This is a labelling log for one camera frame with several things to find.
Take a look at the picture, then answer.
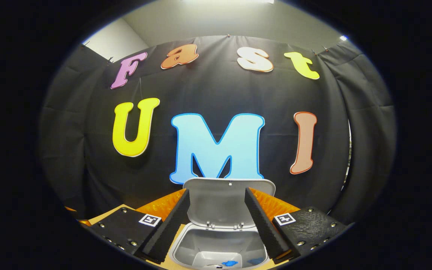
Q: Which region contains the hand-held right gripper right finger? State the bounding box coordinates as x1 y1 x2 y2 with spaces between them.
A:
244 187 348 264

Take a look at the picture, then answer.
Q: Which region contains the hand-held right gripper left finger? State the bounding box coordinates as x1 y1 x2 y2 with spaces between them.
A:
79 189 190 264

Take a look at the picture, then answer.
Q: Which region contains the white desktop garbage bin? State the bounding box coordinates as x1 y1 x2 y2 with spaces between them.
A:
169 177 276 270

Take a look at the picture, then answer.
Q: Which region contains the wooden desktop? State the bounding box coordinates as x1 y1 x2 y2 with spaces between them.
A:
87 204 290 270

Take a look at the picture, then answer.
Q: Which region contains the black backdrop cloth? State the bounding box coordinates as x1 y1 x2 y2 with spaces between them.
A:
38 35 396 225

